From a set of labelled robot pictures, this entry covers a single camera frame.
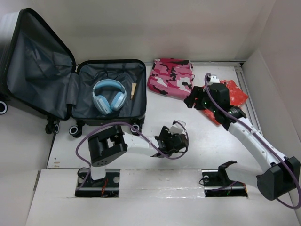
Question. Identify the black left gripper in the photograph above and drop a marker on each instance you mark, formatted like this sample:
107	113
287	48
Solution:
165	133

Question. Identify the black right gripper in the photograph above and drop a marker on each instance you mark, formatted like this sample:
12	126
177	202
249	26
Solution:
197	92

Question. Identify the red white garment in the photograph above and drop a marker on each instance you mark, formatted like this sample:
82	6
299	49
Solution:
237	98

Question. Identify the pink camouflage garment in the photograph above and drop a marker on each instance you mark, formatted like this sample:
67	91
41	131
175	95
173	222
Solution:
171	77

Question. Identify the beige cosmetic tube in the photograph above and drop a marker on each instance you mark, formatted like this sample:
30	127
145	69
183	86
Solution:
133	88

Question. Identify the blue over-ear headphones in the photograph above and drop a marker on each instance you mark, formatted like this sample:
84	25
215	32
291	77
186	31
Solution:
109	96

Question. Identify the black suitcase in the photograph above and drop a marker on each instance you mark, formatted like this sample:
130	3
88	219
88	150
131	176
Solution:
39	71

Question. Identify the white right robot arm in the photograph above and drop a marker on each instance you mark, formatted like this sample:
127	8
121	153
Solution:
278	175

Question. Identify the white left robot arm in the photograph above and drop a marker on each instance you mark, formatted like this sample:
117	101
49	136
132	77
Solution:
110	144

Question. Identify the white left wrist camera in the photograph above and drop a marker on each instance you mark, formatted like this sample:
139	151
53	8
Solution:
178	127

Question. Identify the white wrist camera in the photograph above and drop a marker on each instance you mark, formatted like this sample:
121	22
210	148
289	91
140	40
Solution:
178	127
213	79

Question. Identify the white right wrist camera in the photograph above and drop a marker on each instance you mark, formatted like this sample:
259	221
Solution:
213	79

